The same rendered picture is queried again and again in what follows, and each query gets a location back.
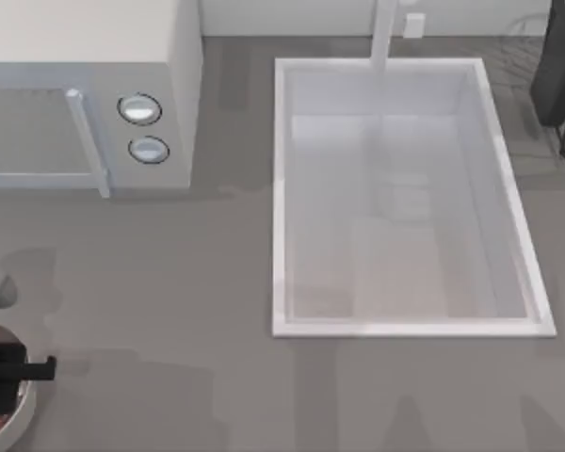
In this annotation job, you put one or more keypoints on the small round microwave knob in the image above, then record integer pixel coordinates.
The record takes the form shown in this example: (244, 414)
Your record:
(149, 150)

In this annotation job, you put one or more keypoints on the white sink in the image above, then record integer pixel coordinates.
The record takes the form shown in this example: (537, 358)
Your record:
(405, 329)

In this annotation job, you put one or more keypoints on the large round microwave knob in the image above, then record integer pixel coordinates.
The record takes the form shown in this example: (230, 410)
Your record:
(139, 109)

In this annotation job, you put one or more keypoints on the tall white tap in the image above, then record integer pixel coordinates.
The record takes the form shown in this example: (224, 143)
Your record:
(382, 33)

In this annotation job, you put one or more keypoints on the pale microwave oven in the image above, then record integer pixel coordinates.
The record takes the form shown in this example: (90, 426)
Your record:
(136, 56)

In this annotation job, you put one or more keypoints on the microwave oven door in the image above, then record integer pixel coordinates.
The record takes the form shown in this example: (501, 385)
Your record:
(28, 136)

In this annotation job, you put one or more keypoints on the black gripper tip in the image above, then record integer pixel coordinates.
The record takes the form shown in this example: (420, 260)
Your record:
(4, 365)

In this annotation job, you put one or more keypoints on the white wall socket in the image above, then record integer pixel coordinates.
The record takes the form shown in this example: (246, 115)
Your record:
(414, 25)

